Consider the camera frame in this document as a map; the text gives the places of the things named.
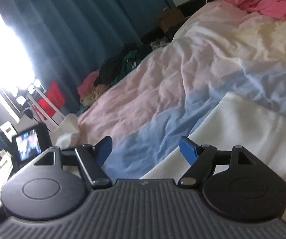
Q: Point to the white clothes drying rack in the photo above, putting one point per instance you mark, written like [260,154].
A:
[28,99]

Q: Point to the camera with lit screen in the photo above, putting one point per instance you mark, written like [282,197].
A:
[29,144]

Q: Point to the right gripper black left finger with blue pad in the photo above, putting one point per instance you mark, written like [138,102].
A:
[57,182]

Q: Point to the teal window curtain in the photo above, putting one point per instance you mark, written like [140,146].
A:
[66,40]

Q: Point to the red fabric on rack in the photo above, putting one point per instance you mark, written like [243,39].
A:
[52,101]

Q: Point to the brown cardboard box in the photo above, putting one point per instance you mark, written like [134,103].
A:
[170,18]

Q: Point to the pastel pink blue duvet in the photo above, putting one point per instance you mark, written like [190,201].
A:
[219,49]

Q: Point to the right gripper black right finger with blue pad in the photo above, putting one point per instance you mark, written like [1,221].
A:
[235,183]

